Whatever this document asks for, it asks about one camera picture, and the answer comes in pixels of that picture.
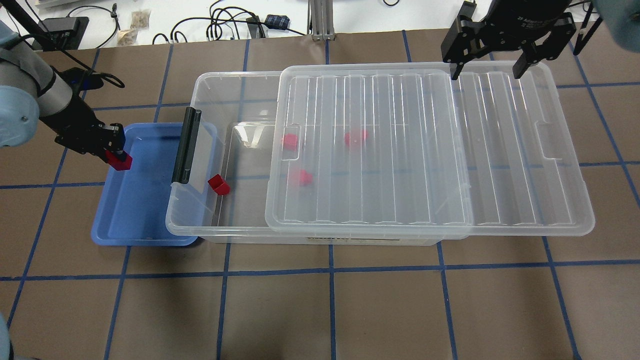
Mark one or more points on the blue plastic tray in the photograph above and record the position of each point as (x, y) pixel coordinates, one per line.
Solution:
(133, 205)

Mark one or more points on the red block under lid left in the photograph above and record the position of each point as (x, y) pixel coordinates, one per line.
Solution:
(290, 142)

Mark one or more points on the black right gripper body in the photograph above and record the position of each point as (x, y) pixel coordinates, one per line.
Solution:
(525, 19)

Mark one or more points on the black box on desk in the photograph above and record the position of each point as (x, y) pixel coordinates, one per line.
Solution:
(65, 32)

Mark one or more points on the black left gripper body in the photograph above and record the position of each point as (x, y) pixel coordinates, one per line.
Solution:
(75, 126)

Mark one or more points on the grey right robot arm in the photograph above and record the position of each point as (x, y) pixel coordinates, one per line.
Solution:
(621, 18)

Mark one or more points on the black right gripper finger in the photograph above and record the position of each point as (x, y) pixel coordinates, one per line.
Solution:
(456, 69)
(527, 59)

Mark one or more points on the red block under lid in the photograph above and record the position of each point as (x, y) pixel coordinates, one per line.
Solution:
(290, 142)
(353, 139)
(302, 178)

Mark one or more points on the aluminium frame post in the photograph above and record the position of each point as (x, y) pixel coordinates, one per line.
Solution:
(321, 20)

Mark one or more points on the red block under lid front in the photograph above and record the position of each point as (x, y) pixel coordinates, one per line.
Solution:
(302, 178)

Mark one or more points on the small dark blue device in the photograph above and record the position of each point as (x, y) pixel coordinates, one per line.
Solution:
(277, 22)

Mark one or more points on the red block carried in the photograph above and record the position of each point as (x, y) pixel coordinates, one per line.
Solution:
(119, 161)

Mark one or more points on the red block under lid centre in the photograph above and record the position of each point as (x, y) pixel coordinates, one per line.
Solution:
(353, 139)

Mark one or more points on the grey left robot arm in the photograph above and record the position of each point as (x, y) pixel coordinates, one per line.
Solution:
(32, 91)

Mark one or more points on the red block near handle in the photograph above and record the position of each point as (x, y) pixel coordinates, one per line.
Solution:
(219, 185)

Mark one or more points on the black box handle latch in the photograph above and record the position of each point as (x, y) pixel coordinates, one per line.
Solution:
(184, 160)

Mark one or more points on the clear plastic storage box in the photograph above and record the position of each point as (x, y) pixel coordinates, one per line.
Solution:
(240, 200)

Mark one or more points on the clear plastic box lid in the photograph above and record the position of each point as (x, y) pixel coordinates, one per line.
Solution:
(522, 169)

